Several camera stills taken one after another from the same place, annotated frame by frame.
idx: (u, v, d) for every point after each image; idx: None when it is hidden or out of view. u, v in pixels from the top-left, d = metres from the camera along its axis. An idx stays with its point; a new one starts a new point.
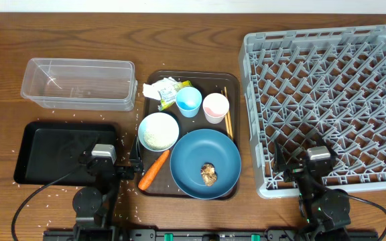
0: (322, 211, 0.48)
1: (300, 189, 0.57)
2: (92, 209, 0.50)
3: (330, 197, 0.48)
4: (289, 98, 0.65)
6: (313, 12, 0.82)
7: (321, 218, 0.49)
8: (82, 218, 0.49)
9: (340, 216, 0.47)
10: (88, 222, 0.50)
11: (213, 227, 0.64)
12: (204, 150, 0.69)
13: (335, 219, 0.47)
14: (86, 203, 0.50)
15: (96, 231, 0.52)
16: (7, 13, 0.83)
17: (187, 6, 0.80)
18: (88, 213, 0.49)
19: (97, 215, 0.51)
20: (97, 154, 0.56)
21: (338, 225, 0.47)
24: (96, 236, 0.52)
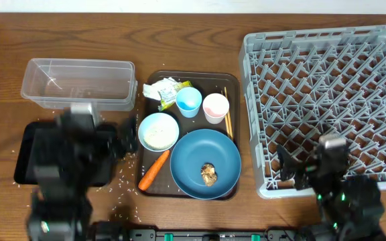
0: (348, 199, 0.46)
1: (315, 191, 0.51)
2: (52, 169, 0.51)
3: (353, 185, 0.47)
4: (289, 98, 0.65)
6: (313, 13, 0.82)
7: (348, 213, 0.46)
8: (41, 175, 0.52)
9: (367, 203, 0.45)
10: (48, 174, 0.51)
11: (213, 227, 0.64)
12: (204, 150, 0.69)
13: (364, 205, 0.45)
14: (49, 158, 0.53)
15: (57, 201, 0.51)
16: (7, 13, 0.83)
17: (187, 6, 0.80)
18: (46, 174, 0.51)
19: (62, 173, 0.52)
20: (77, 114, 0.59)
21: (368, 213, 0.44)
24: (59, 205, 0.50)
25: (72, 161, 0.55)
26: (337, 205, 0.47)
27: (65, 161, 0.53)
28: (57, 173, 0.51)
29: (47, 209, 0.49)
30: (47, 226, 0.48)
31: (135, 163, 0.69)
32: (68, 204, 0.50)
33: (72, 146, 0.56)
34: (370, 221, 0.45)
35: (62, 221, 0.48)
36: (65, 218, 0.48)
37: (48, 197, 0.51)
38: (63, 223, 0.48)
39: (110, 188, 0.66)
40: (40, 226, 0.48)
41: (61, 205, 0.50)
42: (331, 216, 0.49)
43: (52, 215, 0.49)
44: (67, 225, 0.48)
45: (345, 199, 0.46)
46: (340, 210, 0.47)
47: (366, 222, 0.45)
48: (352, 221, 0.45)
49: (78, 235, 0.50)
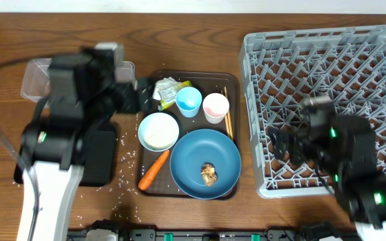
0: (337, 133, 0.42)
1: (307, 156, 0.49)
2: (65, 88, 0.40)
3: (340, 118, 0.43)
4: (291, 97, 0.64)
6: (313, 13, 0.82)
7: (342, 149, 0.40)
8: (55, 91, 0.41)
9: (358, 130, 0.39)
10: (64, 108, 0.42)
11: (213, 227, 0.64)
12: (204, 150, 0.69)
13: (352, 132, 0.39)
14: (69, 63, 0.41)
15: (63, 120, 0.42)
16: (7, 13, 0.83)
17: (187, 6, 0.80)
18: (59, 90, 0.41)
19: (76, 84, 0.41)
20: (102, 50, 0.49)
21: (358, 140, 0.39)
24: (56, 135, 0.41)
25: (86, 90, 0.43)
26: (330, 147, 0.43)
27: (83, 69, 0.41)
28: (74, 95, 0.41)
29: (51, 122, 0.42)
30: (45, 136, 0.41)
31: (135, 163, 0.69)
32: (72, 130, 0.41)
33: (92, 79, 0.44)
34: (365, 158, 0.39)
35: (59, 139, 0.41)
36: (66, 134, 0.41)
37: (55, 102, 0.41)
38: (60, 144, 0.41)
39: (110, 188, 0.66)
40: (36, 134, 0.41)
41: (68, 126, 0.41)
42: (328, 166, 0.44)
43: (54, 129, 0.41)
44: (65, 145, 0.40)
45: (335, 134, 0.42)
46: (333, 151, 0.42)
47: (362, 157, 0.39)
48: (345, 156, 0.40)
49: (77, 154, 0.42)
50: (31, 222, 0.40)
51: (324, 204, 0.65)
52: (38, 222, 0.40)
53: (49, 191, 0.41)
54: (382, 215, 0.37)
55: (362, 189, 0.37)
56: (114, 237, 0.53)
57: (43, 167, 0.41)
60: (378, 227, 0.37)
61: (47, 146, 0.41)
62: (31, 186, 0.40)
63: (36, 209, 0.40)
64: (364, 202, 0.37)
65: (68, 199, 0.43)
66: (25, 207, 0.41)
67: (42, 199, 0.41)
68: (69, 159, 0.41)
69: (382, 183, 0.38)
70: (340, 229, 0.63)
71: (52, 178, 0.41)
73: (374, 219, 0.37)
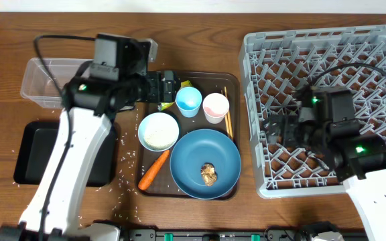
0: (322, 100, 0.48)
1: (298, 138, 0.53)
2: (108, 53, 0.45)
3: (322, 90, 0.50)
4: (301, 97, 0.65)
6: (313, 12, 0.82)
7: (326, 112, 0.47)
8: (98, 56, 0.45)
9: (336, 94, 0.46)
10: (104, 71, 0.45)
11: (213, 227, 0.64)
12: (204, 150, 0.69)
13: (332, 94, 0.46)
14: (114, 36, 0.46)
15: (101, 81, 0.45)
16: (6, 12, 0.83)
17: (187, 5, 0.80)
18: (102, 55, 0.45)
19: (120, 51, 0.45)
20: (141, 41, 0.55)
21: (336, 100, 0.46)
24: (93, 90, 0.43)
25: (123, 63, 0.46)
26: (317, 114, 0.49)
27: (125, 43, 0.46)
28: (114, 61, 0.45)
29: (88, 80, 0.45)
30: (86, 87, 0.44)
31: (135, 163, 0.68)
32: (109, 86, 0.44)
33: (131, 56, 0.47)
34: (346, 118, 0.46)
35: (97, 92, 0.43)
36: (103, 89, 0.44)
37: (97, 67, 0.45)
38: (97, 96, 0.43)
39: (110, 188, 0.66)
40: (78, 86, 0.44)
41: (103, 85, 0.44)
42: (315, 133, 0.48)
43: (94, 84, 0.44)
44: (102, 96, 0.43)
45: (317, 100, 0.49)
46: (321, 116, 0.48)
47: (342, 118, 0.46)
48: (328, 119, 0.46)
49: (108, 108, 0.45)
50: (62, 154, 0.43)
51: (324, 204, 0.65)
52: (68, 156, 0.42)
53: (83, 132, 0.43)
54: (362, 161, 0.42)
55: (344, 144, 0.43)
56: (116, 231, 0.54)
57: (80, 112, 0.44)
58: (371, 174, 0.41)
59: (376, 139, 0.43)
60: (361, 178, 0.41)
61: (86, 96, 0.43)
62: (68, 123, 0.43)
63: (68, 144, 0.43)
64: (347, 152, 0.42)
65: (94, 145, 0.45)
66: (60, 142, 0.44)
67: (74, 137, 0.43)
68: (103, 108, 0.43)
69: (364, 138, 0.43)
70: (340, 229, 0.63)
71: (88, 122, 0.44)
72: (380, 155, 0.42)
73: (357, 169, 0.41)
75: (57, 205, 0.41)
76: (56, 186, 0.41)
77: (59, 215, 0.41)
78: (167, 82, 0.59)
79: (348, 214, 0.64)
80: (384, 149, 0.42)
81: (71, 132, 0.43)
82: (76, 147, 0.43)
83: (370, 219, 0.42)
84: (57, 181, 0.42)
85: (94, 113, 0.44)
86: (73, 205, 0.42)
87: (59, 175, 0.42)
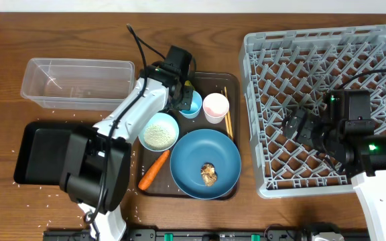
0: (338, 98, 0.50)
1: (316, 142, 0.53)
2: (176, 57, 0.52)
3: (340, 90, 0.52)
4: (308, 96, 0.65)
6: (313, 12, 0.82)
7: (343, 111, 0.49)
8: (169, 58, 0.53)
9: (354, 94, 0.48)
10: (170, 67, 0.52)
11: (213, 227, 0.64)
12: (204, 150, 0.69)
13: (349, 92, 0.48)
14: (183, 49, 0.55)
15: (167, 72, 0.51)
16: (7, 13, 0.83)
17: (187, 5, 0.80)
18: (173, 58, 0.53)
19: (186, 61, 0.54)
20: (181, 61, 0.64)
21: (354, 98, 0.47)
24: (162, 77, 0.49)
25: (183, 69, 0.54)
26: (334, 113, 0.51)
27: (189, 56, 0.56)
28: (181, 63, 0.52)
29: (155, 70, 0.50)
30: (159, 70, 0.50)
31: (135, 163, 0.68)
32: (176, 77, 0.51)
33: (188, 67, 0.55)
34: (362, 118, 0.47)
35: (165, 77, 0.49)
36: (171, 77, 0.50)
37: (165, 63, 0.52)
38: (166, 79, 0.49)
39: None
40: (150, 69, 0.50)
41: (170, 77, 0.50)
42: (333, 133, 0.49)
43: (164, 71, 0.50)
44: (170, 80, 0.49)
45: (334, 100, 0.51)
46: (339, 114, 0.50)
47: (358, 118, 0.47)
48: (344, 117, 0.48)
49: (170, 94, 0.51)
50: (135, 98, 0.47)
51: (324, 204, 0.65)
52: (140, 102, 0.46)
53: (154, 90, 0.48)
54: (376, 157, 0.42)
55: (358, 140, 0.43)
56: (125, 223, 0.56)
57: (152, 83, 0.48)
58: (380, 172, 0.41)
59: None
60: (370, 175, 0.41)
61: (157, 79, 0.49)
62: (143, 79, 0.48)
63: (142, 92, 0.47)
64: (360, 148, 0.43)
65: (157, 107, 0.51)
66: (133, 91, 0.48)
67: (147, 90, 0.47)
68: (169, 86, 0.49)
69: (378, 137, 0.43)
70: (340, 229, 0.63)
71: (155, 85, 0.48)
72: None
73: (367, 166, 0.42)
75: (124, 128, 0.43)
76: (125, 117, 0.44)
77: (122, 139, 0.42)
78: None
79: (348, 214, 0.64)
80: None
81: (145, 86, 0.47)
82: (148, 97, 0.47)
83: (375, 219, 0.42)
84: (126, 114, 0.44)
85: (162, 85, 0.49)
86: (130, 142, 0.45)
87: (129, 112, 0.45)
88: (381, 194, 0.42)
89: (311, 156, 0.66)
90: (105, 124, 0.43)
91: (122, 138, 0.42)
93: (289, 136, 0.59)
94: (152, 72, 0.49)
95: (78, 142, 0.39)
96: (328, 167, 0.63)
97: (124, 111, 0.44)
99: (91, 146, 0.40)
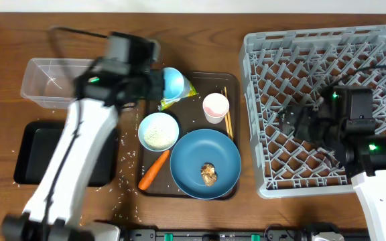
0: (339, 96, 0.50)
1: (314, 136, 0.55)
2: (121, 51, 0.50)
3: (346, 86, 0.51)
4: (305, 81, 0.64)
6: (313, 12, 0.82)
7: (345, 108, 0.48)
8: (110, 53, 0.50)
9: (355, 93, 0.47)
10: (112, 65, 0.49)
11: (213, 227, 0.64)
12: (204, 150, 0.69)
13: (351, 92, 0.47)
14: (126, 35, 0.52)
15: (110, 73, 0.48)
16: (7, 13, 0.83)
17: (187, 5, 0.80)
18: (114, 52, 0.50)
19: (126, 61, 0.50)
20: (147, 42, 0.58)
21: (354, 98, 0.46)
24: (102, 86, 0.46)
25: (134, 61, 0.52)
26: (335, 110, 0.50)
27: (136, 43, 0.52)
28: (124, 58, 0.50)
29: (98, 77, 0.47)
30: (96, 80, 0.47)
31: (135, 163, 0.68)
32: (119, 81, 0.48)
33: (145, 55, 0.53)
34: (363, 116, 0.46)
35: (106, 86, 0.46)
36: (113, 83, 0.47)
37: (103, 65, 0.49)
38: (108, 89, 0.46)
39: (110, 188, 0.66)
40: (88, 79, 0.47)
41: (110, 84, 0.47)
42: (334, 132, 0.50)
43: (104, 77, 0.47)
44: (111, 90, 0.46)
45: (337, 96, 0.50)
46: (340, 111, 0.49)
47: (359, 116, 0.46)
48: (345, 116, 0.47)
49: (115, 102, 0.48)
50: (70, 142, 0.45)
51: (324, 204, 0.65)
52: (73, 148, 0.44)
53: (91, 122, 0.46)
54: (374, 158, 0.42)
55: (358, 140, 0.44)
56: (116, 230, 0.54)
57: (88, 102, 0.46)
58: (380, 172, 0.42)
59: None
60: (370, 175, 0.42)
61: (92, 90, 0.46)
62: (77, 112, 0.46)
63: (76, 133, 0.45)
64: (360, 149, 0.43)
65: (99, 137, 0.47)
66: (66, 134, 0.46)
67: (82, 126, 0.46)
68: (110, 101, 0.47)
69: (378, 137, 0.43)
70: (340, 229, 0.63)
71: (95, 113, 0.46)
72: None
73: (367, 165, 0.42)
75: (60, 195, 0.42)
76: (61, 177, 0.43)
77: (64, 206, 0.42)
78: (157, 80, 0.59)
79: (348, 214, 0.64)
80: None
81: (80, 120, 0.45)
82: (82, 138, 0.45)
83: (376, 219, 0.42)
84: (61, 172, 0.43)
85: (102, 105, 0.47)
86: (74, 200, 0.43)
87: (64, 163, 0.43)
88: (382, 193, 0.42)
89: (311, 156, 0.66)
90: (39, 202, 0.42)
91: (59, 218, 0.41)
93: (288, 132, 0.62)
94: (87, 83, 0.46)
95: (13, 230, 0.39)
96: (328, 167, 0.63)
97: (60, 165, 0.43)
99: (28, 228, 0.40)
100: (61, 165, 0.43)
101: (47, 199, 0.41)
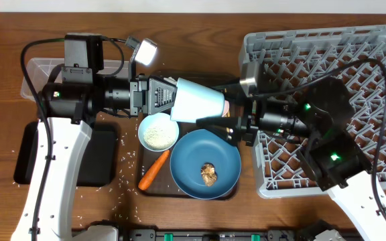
0: (313, 108, 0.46)
1: (271, 130, 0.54)
2: (80, 54, 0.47)
3: (319, 92, 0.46)
4: (246, 83, 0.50)
6: (313, 12, 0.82)
7: (315, 122, 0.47)
8: (69, 58, 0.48)
9: (336, 112, 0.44)
10: (77, 74, 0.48)
11: (214, 227, 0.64)
12: (204, 152, 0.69)
13: (331, 112, 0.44)
14: (83, 35, 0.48)
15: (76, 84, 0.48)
16: (6, 12, 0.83)
17: (187, 6, 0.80)
18: (74, 57, 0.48)
19: (86, 67, 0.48)
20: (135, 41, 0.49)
21: (336, 120, 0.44)
24: (63, 96, 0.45)
25: (95, 61, 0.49)
26: (309, 120, 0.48)
27: (94, 41, 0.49)
28: (86, 61, 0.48)
29: (59, 86, 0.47)
30: (59, 94, 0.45)
31: (135, 163, 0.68)
32: (84, 90, 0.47)
33: (102, 52, 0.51)
34: (334, 129, 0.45)
35: (73, 98, 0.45)
36: (78, 94, 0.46)
37: (66, 73, 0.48)
38: (74, 102, 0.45)
39: (110, 188, 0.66)
40: (51, 94, 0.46)
41: (69, 94, 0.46)
42: (297, 125, 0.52)
43: (68, 88, 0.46)
44: (79, 102, 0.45)
45: (309, 108, 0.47)
46: (317, 122, 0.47)
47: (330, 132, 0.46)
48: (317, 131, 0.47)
49: (86, 112, 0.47)
50: (44, 167, 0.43)
51: (324, 204, 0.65)
52: (51, 169, 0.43)
53: (64, 141, 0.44)
54: (340, 169, 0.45)
55: (322, 158, 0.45)
56: (115, 231, 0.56)
57: (57, 121, 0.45)
58: (352, 179, 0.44)
59: (348, 143, 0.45)
60: (343, 186, 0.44)
61: (53, 104, 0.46)
62: (46, 132, 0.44)
63: (49, 156, 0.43)
64: (325, 166, 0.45)
65: (77, 154, 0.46)
66: (38, 158, 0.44)
67: (55, 148, 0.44)
68: (80, 114, 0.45)
69: (341, 145, 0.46)
70: (340, 229, 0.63)
71: (66, 129, 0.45)
72: (355, 158, 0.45)
73: (337, 178, 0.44)
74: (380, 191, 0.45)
75: (47, 218, 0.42)
76: (42, 205, 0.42)
77: (49, 235, 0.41)
78: (133, 89, 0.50)
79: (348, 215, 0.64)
80: (356, 150, 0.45)
81: (51, 141, 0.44)
82: (59, 156, 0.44)
83: (364, 230, 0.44)
84: (43, 197, 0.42)
85: (72, 122, 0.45)
86: (63, 217, 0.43)
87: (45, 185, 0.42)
88: (362, 201, 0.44)
89: None
90: (25, 233, 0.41)
91: None
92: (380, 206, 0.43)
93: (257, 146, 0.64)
94: (49, 94, 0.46)
95: None
96: None
97: (41, 190, 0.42)
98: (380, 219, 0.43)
99: None
100: (40, 193, 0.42)
101: (33, 229, 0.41)
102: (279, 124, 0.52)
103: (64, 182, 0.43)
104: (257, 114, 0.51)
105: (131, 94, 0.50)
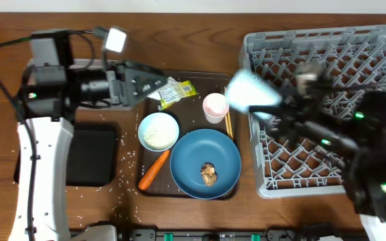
0: (367, 118, 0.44)
1: (309, 136, 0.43)
2: (48, 53, 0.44)
3: (372, 104, 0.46)
4: (306, 77, 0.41)
6: (313, 12, 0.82)
7: (368, 136, 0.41)
8: (39, 58, 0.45)
9: None
10: (49, 73, 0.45)
11: (214, 227, 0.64)
12: (204, 151, 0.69)
13: None
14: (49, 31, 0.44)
15: (51, 83, 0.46)
16: (6, 13, 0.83)
17: (187, 6, 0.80)
18: (43, 56, 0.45)
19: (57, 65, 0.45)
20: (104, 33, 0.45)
21: None
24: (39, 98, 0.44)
25: (66, 57, 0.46)
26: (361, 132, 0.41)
27: (62, 36, 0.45)
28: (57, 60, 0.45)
29: (34, 88, 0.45)
30: (35, 96, 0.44)
31: (135, 163, 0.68)
32: (59, 88, 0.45)
33: (71, 46, 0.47)
34: None
35: (49, 98, 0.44)
36: (55, 93, 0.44)
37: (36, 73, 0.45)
38: (51, 101, 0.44)
39: (110, 188, 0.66)
40: (27, 95, 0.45)
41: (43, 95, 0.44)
42: (344, 142, 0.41)
43: (44, 89, 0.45)
44: (55, 100, 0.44)
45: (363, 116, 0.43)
46: (368, 136, 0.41)
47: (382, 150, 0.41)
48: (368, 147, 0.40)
49: (65, 110, 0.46)
50: (31, 167, 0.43)
51: (324, 203, 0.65)
52: (37, 169, 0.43)
53: (47, 140, 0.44)
54: None
55: (372, 182, 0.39)
56: (113, 228, 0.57)
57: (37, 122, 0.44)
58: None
59: None
60: (384, 220, 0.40)
61: (32, 106, 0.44)
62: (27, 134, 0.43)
63: (34, 156, 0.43)
64: (374, 193, 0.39)
65: (62, 152, 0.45)
66: (24, 159, 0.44)
67: (39, 148, 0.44)
68: (58, 112, 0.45)
69: None
70: (340, 229, 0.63)
71: (47, 128, 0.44)
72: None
73: (380, 210, 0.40)
74: None
75: (41, 217, 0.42)
76: (35, 205, 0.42)
77: (45, 233, 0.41)
78: (110, 78, 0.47)
79: (348, 214, 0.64)
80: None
81: (35, 141, 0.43)
82: (45, 156, 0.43)
83: None
84: (35, 197, 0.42)
85: (50, 120, 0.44)
86: (58, 217, 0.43)
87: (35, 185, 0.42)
88: None
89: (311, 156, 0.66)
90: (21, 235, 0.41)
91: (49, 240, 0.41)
92: None
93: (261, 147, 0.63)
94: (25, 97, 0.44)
95: None
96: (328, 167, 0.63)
97: (32, 190, 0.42)
98: None
99: None
100: (31, 193, 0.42)
101: (29, 229, 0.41)
102: (326, 134, 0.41)
103: (53, 181, 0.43)
104: (304, 114, 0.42)
105: (110, 84, 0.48)
